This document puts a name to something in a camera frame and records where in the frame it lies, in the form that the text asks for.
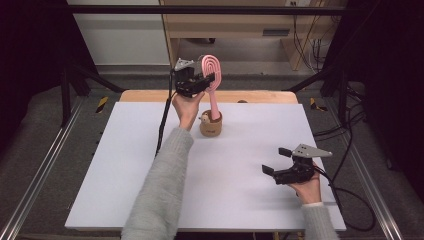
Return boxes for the brown cup with animal figure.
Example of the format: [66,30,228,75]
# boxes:
[198,109,223,138]

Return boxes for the wooden table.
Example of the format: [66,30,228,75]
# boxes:
[119,89,299,104]

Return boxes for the yellow black striped tape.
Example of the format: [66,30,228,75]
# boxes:
[309,97,328,113]
[95,96,109,114]

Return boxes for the black curtain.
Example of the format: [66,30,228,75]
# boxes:
[0,0,98,158]
[321,0,424,194]

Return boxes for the white cabinet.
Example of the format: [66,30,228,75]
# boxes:
[66,0,171,67]

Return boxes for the aluminium rail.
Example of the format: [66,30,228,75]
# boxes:
[346,143,404,240]
[0,96,84,240]

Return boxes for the person's right hand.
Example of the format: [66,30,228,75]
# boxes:
[287,162,323,205]

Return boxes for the left hand-held gripper black cable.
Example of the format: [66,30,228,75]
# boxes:
[155,70,178,157]

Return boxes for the hand-held gripper black cable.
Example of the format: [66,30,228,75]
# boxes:
[314,164,377,233]
[155,70,178,157]

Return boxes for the person's left hand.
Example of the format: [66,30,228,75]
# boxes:
[171,90,206,132]

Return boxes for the hanging cables under desk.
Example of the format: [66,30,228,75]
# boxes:
[291,14,326,73]

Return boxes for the right hand-held gripper black cable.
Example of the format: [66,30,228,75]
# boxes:
[314,164,377,233]

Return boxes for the black floor cables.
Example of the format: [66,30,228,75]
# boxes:
[313,83,368,181]

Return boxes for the pink hairbrush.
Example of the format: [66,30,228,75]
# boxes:
[200,54,223,121]

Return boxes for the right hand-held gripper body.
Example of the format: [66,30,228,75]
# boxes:
[273,143,334,186]

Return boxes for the white board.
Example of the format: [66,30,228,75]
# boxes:
[64,101,347,233]

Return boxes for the black metal stand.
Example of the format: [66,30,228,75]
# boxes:
[283,64,349,126]
[60,64,126,128]

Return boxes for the light wooden desk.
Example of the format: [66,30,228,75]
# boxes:
[159,0,348,72]

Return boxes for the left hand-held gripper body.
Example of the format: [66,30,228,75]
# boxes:
[173,58,206,99]

